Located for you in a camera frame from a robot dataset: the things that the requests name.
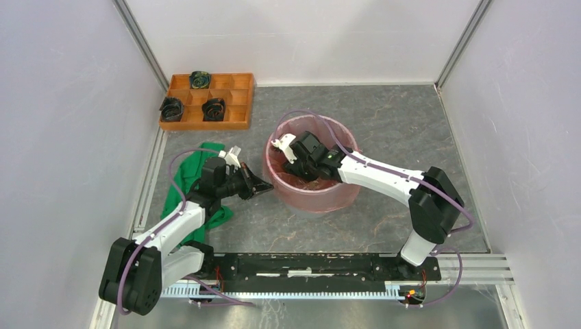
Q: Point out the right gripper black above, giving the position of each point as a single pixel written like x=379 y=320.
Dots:
x=293 y=168

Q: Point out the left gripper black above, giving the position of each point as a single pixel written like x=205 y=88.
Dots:
x=257 y=184

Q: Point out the red plastic trash bag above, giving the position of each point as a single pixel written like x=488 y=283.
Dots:
x=306 y=199

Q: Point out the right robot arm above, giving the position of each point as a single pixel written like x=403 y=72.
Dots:
x=433 y=201

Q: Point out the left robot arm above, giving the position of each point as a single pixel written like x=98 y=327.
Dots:
x=138 y=270

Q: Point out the black rolled item middle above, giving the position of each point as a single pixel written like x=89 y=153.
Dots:
x=214 y=110

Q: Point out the black rolled item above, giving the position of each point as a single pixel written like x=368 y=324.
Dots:
x=199 y=80
x=171 y=110
x=214 y=110

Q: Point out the orange wooden compartment tray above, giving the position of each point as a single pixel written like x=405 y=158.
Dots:
x=237 y=89

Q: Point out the black rolled item left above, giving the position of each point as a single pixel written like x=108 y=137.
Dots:
x=171 y=110

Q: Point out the black rolled item top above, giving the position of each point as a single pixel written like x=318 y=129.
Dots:
x=199 y=80

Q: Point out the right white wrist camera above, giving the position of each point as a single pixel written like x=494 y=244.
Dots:
x=283 y=144

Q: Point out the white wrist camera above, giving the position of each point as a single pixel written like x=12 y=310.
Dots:
x=283 y=144
x=231 y=156

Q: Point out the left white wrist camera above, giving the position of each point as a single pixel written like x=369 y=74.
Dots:
x=231 y=156

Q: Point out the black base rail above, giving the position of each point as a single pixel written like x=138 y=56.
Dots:
x=314 y=272

